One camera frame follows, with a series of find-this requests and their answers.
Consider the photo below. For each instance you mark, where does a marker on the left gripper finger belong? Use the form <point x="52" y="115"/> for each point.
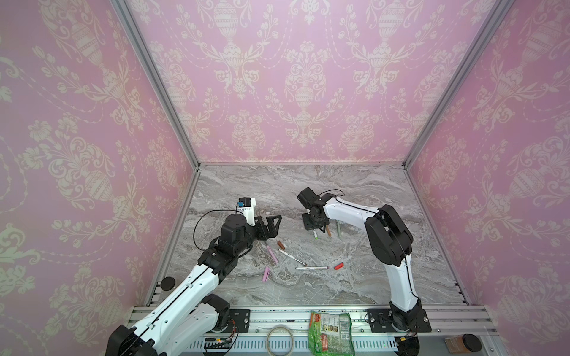
<point x="266" y="232"/>
<point x="274" y="221"/>

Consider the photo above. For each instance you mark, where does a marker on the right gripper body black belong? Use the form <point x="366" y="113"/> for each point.
<point x="310" y="222"/>

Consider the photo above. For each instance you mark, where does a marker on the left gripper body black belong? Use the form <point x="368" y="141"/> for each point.
<point x="251" y="233"/>

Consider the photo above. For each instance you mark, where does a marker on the white marker pink tip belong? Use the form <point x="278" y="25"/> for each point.
<point x="311" y="268"/>

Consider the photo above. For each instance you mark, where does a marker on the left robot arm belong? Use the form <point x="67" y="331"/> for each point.
<point x="192" y="309"/>

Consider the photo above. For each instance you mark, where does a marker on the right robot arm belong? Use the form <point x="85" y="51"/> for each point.
<point x="390" y="242"/>

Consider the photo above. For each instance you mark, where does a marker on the pink pen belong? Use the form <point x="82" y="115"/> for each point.
<point x="272" y="255"/>

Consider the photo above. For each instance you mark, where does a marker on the green snack bag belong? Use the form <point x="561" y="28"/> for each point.
<point x="330" y="334"/>

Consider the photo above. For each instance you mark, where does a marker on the brown jar black lid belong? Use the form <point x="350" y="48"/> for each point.
<point x="463" y="344"/>

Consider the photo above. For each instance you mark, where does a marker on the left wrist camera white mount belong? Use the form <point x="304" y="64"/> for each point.
<point x="246" y="205"/>

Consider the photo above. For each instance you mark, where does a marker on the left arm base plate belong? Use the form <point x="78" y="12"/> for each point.
<point x="234" y="320"/>

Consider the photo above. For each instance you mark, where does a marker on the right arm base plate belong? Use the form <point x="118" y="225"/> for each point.
<point x="387" y="321"/>

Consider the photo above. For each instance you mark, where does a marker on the aluminium front rail frame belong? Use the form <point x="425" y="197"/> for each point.
<point x="282" y="330"/>

